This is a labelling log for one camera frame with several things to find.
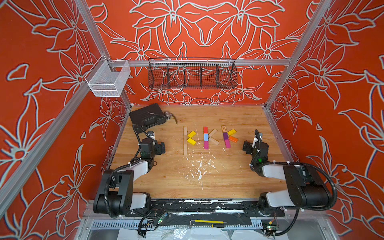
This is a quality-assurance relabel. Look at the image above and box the orange block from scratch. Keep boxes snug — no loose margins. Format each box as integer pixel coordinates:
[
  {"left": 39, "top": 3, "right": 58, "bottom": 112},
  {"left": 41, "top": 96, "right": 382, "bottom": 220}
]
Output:
[{"left": 229, "top": 136, "right": 239, "bottom": 143}]

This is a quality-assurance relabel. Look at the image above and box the yellow block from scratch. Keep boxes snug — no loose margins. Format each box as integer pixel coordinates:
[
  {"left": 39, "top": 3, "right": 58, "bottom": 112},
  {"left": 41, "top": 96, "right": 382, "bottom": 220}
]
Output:
[
  {"left": 228, "top": 129, "right": 237, "bottom": 136},
  {"left": 187, "top": 138, "right": 197, "bottom": 146},
  {"left": 188, "top": 131, "right": 197, "bottom": 138}
]

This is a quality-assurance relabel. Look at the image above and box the pale wooden block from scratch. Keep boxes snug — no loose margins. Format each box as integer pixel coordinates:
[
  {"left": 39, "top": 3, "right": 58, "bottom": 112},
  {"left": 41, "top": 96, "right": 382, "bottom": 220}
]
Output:
[{"left": 209, "top": 129, "right": 217, "bottom": 138}]

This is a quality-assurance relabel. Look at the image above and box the magenta block front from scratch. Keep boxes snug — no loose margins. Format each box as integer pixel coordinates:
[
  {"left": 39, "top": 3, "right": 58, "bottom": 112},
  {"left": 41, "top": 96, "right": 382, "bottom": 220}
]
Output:
[{"left": 225, "top": 139, "right": 231, "bottom": 149}]

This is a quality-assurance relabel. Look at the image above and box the natural wooden block angled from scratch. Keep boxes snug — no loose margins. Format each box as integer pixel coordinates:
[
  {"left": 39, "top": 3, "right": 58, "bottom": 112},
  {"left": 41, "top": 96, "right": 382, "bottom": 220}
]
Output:
[{"left": 183, "top": 145, "right": 188, "bottom": 155}]

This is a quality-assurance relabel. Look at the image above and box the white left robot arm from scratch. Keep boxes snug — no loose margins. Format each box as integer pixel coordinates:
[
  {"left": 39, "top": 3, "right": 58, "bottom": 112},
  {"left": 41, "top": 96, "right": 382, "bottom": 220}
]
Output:
[{"left": 93, "top": 138, "right": 166, "bottom": 219}]

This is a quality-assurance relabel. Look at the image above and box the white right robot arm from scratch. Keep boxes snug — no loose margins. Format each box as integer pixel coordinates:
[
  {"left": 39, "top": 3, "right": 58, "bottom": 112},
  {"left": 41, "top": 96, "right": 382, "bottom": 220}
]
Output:
[{"left": 243, "top": 140, "right": 337, "bottom": 215}]

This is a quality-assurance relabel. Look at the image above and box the black plastic tool case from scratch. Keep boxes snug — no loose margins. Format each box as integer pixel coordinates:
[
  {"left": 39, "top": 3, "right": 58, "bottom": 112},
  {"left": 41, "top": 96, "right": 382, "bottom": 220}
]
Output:
[{"left": 129, "top": 104, "right": 167, "bottom": 134}]

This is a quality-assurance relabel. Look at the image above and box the metal ball valve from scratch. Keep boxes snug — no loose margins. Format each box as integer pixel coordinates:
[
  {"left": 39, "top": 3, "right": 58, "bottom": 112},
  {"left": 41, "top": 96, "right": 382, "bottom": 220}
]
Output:
[{"left": 164, "top": 111, "right": 178, "bottom": 124}]

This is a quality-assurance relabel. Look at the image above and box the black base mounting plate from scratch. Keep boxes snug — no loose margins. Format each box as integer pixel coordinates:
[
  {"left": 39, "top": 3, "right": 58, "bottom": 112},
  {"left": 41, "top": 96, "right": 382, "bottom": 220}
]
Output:
[{"left": 139, "top": 199, "right": 286, "bottom": 218}]

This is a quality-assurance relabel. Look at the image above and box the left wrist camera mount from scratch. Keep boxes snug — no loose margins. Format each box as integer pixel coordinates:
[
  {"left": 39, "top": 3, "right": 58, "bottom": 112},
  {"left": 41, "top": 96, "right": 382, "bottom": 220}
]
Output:
[{"left": 147, "top": 131, "right": 156, "bottom": 140}]

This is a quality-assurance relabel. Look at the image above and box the black corrugated cable conduit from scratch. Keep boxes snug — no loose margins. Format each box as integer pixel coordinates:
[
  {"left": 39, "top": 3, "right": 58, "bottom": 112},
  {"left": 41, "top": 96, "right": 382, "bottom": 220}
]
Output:
[{"left": 250, "top": 129, "right": 338, "bottom": 237}]

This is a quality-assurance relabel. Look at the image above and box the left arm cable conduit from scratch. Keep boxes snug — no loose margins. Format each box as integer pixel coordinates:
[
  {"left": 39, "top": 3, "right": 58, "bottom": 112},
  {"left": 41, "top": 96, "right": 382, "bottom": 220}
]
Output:
[{"left": 103, "top": 123, "right": 160, "bottom": 219}]

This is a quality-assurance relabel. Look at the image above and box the black wire basket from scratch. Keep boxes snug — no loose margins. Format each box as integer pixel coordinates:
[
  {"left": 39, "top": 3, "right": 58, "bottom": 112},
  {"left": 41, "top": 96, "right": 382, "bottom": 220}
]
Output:
[{"left": 148, "top": 57, "right": 238, "bottom": 90}]

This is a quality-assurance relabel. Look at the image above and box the white wire basket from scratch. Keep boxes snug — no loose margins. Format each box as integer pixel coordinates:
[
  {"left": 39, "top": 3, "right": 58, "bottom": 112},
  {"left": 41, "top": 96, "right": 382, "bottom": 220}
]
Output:
[{"left": 85, "top": 55, "right": 131, "bottom": 97}]

